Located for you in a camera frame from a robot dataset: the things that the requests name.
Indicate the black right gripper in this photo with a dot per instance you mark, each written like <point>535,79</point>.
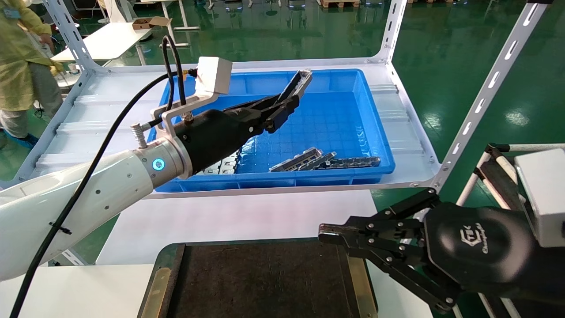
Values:
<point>476,247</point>

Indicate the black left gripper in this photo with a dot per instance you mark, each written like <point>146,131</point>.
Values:
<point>216,134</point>

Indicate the silver metal bracket part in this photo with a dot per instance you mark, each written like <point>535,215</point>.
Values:
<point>298,84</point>
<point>225,165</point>
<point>295,160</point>
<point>322,160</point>

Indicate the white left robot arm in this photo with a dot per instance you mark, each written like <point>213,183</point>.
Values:
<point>88,198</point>

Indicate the black tray container gold rim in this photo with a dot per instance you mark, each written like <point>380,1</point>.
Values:
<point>265,282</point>

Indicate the blue plastic bin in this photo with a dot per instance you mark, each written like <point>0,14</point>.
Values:
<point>335,119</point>

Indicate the long toothed metal strip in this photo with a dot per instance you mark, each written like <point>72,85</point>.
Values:
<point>353,162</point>

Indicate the white metal shelf rack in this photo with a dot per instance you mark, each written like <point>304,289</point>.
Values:
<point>415,132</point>

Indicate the wooden pallet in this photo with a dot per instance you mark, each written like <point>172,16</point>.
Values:
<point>340,3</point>

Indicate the open cardboard box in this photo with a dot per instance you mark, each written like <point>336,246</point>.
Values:
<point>148,23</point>

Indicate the white background table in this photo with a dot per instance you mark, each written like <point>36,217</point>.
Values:
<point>106,39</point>

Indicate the person yellow coat grey trousers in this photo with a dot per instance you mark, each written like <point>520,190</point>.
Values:
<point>20,62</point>

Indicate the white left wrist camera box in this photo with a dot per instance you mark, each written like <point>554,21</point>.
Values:
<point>216,75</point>

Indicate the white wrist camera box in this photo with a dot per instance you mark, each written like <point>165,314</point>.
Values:
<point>216,75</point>
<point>545,198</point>

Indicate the silver camera mount bracket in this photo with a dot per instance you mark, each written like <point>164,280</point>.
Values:
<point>190,106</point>

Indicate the pipe frame cart black shelves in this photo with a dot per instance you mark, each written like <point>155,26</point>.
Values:
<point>496,176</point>

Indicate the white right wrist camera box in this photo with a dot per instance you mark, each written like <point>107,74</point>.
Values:
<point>545,198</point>

